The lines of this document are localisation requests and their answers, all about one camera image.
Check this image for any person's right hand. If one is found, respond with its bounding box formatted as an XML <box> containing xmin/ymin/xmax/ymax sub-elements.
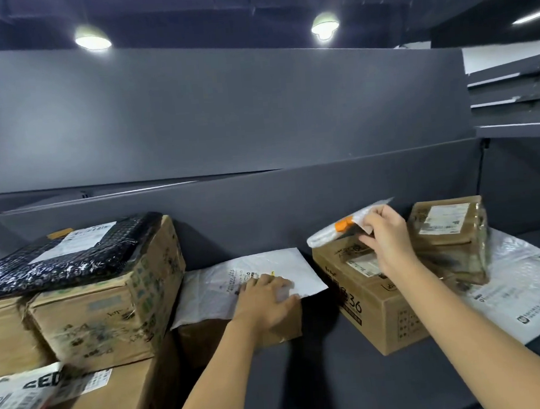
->
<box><xmin>355</xmin><ymin>202</ymin><xmax>420</xmax><ymax>289</ymax></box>

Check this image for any person's left hand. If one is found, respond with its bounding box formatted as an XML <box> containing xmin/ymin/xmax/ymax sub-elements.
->
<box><xmin>228</xmin><ymin>271</ymin><xmax>303</xmax><ymax>337</ymax></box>

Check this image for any red logo cardboard box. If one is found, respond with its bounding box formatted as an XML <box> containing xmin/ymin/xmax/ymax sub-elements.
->
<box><xmin>21</xmin><ymin>333</ymin><xmax>183</xmax><ymax>409</ymax></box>

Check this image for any person's right forearm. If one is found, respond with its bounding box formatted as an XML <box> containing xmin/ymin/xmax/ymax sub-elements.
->
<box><xmin>384</xmin><ymin>250</ymin><xmax>540</xmax><ymax>409</ymax></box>

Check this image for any white bubble mailer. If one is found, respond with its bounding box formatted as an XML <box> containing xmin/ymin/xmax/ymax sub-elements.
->
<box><xmin>165</xmin><ymin>246</ymin><xmax>331</xmax><ymax>331</ymax></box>

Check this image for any black bubble mailer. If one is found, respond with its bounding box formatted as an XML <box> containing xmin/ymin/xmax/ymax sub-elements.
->
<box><xmin>0</xmin><ymin>211</ymin><xmax>168</xmax><ymax>300</ymax></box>

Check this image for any large white poly mailer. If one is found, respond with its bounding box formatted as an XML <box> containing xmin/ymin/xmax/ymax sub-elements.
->
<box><xmin>458</xmin><ymin>256</ymin><xmax>540</xmax><ymax>349</ymax></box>

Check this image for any fluorescent ceiling tube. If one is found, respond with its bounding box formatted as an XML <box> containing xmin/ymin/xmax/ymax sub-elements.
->
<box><xmin>511</xmin><ymin>7</ymin><xmax>540</xmax><ymax>25</ymax></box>

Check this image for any long black lettered cardboard box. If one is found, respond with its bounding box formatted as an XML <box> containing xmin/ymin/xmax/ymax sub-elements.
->
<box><xmin>175</xmin><ymin>296</ymin><xmax>305</xmax><ymax>355</ymax></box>

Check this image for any white label tall cardboard box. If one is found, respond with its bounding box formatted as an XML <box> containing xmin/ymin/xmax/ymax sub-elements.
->
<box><xmin>22</xmin><ymin>214</ymin><xmax>193</xmax><ymax>378</ymax></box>

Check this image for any medium brown cardboard box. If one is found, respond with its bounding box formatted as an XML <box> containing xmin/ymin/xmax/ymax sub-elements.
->
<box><xmin>0</xmin><ymin>293</ymin><xmax>57</xmax><ymax>381</ymax></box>

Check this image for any person's left forearm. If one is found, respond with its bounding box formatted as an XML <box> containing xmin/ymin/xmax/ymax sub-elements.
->
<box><xmin>160</xmin><ymin>317</ymin><xmax>276</xmax><ymax>409</ymax></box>

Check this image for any black printed small cardboard box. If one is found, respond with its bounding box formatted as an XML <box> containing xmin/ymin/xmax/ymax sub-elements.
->
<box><xmin>311</xmin><ymin>232</ymin><xmax>432</xmax><ymax>361</ymax></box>

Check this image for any white orange-tab poly mailer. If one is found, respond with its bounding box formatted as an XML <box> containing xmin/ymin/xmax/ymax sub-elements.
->
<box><xmin>304</xmin><ymin>197</ymin><xmax>398</xmax><ymax>250</ymax></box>

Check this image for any orange-edged clear mailer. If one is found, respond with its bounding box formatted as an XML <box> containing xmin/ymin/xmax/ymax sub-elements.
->
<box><xmin>483</xmin><ymin>224</ymin><xmax>540</xmax><ymax>264</ymax></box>

